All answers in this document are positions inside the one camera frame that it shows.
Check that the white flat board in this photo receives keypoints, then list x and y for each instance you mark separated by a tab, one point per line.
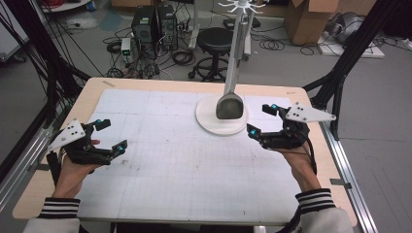
366	51

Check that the white hook rack stand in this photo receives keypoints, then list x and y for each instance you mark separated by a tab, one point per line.
210	119

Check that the aluminium rail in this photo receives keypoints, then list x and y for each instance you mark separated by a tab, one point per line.
22	168
353	187

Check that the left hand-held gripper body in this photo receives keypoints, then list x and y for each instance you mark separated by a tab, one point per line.
69	134

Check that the person's left hand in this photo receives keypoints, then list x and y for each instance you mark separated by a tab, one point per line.
71	181

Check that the black computer tower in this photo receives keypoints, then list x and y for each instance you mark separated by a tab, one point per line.
168	29
142	27

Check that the black metal frame stand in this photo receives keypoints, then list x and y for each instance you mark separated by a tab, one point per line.
350	55
48	64

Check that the brown cardboard box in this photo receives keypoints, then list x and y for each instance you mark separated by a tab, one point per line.
307	22

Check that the black round stool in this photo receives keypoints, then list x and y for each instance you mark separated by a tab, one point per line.
212	40

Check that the person's right hand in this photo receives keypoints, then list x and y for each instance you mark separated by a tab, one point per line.
302	171

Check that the grey rounded appliance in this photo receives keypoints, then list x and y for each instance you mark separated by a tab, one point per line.
348	26

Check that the small white power box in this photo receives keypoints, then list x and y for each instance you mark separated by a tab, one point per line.
126	47

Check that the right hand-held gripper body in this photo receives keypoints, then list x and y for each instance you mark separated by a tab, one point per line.
304	113

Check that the white grid mat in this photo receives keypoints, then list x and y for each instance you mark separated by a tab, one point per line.
162	200

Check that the grey tape strip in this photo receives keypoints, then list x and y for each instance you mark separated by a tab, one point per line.
340	183

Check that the white stand pole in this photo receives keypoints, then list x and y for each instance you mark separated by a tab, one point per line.
194	26

